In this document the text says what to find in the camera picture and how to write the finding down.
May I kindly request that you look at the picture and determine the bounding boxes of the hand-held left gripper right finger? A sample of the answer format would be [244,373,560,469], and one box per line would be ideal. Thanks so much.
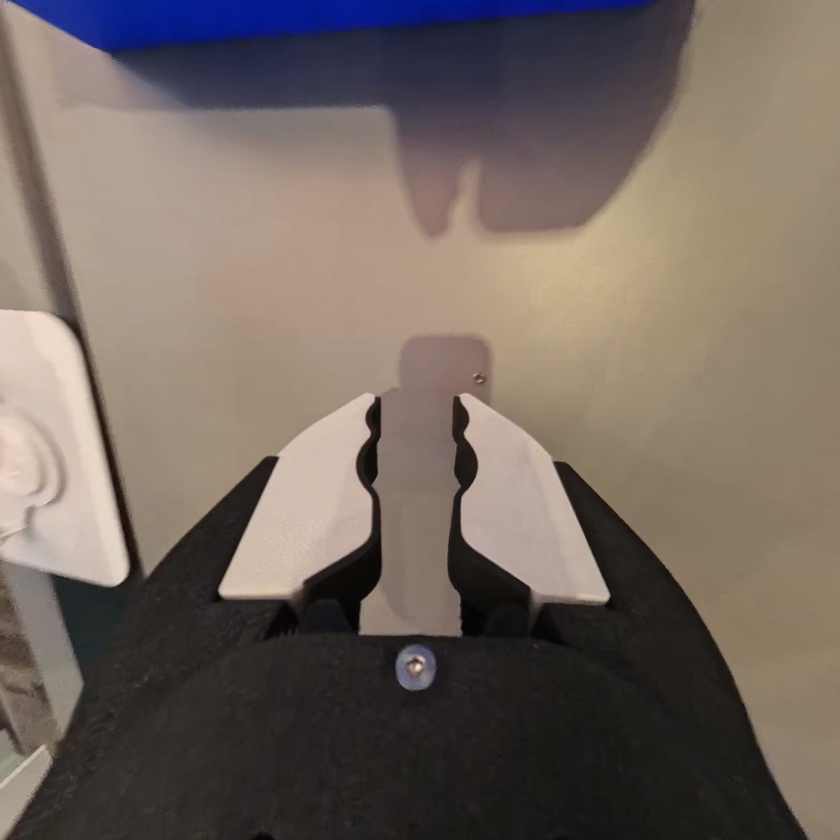
[449,392,611,634]

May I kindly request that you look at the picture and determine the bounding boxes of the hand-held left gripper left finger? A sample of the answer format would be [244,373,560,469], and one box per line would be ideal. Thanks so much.
[218,394,382,634]

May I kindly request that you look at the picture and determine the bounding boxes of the blue plastic bin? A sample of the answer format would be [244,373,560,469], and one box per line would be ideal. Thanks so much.
[13,0,657,52]

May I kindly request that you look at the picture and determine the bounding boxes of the instruction sheet on stand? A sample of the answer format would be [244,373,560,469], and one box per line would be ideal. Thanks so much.
[0,308,130,587]

